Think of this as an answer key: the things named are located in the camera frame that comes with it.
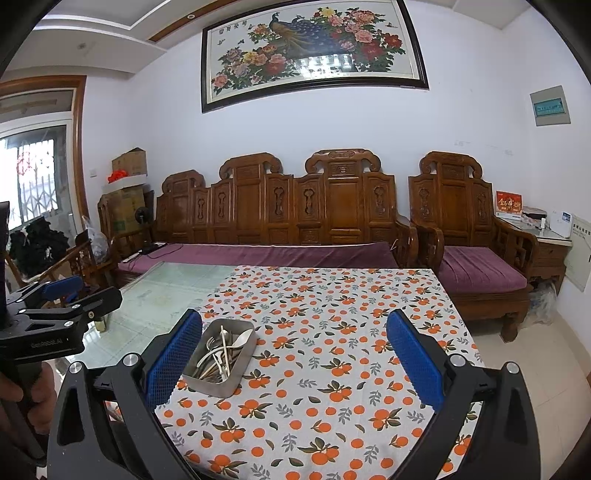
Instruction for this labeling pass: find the large brown cardboard box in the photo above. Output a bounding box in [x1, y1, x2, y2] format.
[99, 187, 155, 234]

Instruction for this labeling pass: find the framed peacock flower painting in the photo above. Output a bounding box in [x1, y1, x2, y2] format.
[201, 0, 429, 114]

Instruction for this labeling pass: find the crumpled plastic bag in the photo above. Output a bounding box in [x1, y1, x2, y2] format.
[529, 279, 561, 324]

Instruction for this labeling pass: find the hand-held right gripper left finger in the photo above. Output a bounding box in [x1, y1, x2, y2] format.
[46, 308, 204, 480]

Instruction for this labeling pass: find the wooden side table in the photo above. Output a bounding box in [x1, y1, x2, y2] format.
[496, 215, 573, 289]

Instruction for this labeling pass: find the white wall panel door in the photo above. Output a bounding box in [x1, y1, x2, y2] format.
[564, 222, 591, 292]

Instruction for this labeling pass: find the black clothes pile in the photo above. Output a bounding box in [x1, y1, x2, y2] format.
[9, 217, 70, 275]

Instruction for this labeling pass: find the slim white plastic spoon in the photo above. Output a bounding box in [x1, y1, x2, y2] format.
[196, 351, 232, 377]

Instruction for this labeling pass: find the carved wooden sofa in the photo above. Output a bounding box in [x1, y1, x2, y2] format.
[97, 148, 419, 278]

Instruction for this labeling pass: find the red gift box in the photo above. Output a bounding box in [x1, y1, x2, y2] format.
[495, 190, 523, 217]

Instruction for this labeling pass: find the rectangular metal tray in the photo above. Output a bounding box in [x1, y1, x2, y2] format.
[183, 318, 258, 398]

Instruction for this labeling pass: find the person's left hand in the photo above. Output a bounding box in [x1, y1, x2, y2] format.
[0, 362, 55, 437]

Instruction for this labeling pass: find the white flat box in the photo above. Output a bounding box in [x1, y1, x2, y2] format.
[102, 178, 148, 197]

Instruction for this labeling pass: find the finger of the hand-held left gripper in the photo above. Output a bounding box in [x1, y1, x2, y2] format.
[18, 286, 123, 329]
[14, 276, 85, 315]

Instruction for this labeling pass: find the clear plastic bag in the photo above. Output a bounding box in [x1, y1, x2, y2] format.
[82, 215, 109, 264]

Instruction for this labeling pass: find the purple armchair cushion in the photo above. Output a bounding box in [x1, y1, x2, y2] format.
[443, 246, 532, 292]

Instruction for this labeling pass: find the long purple sofa cushion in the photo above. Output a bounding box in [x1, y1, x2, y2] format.
[117, 241, 400, 275]

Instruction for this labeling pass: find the orange fruit print tablecloth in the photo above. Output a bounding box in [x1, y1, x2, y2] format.
[154, 264, 485, 480]

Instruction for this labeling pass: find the wooden lattice chair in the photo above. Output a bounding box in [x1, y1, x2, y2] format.
[4, 233, 116, 305]

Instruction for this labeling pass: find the carved wooden armchair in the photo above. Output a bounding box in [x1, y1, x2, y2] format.
[407, 151, 539, 342]

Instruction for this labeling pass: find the small brown cardboard box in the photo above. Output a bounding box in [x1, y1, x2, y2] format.
[112, 148, 148, 178]

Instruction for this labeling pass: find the wood framed window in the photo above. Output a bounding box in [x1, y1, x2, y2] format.
[0, 76, 90, 241]

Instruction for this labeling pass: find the black standing fan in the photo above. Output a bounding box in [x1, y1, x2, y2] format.
[134, 206, 154, 245]

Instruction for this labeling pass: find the white router box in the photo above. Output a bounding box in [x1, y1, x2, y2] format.
[549, 210, 573, 238]

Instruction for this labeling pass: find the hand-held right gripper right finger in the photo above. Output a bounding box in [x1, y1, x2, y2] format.
[385, 308, 541, 480]

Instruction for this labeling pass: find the grey wall electrical box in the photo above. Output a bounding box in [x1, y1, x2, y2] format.
[529, 85, 571, 126]

